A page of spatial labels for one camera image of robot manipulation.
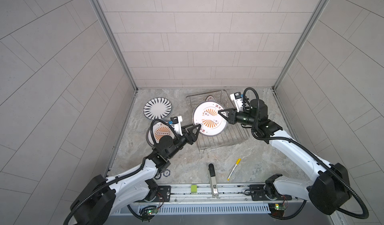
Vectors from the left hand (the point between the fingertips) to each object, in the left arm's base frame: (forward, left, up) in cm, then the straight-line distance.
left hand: (201, 126), depth 71 cm
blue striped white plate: (+25, +30, -21) cm, 44 cm away
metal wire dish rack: (+6, -19, -21) cm, 29 cm away
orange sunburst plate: (+2, -5, 0) cm, 6 cm away
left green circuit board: (-32, +21, -18) cm, 43 cm away
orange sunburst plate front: (+8, +25, -20) cm, 33 cm away
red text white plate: (+26, -6, -11) cm, 29 cm away
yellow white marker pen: (-11, -20, -21) cm, 31 cm away
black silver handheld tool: (-16, -5, -17) cm, 24 cm away
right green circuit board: (-30, -36, -22) cm, 52 cm away
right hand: (+5, -8, +3) cm, 10 cm away
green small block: (-23, +4, -21) cm, 32 cm away
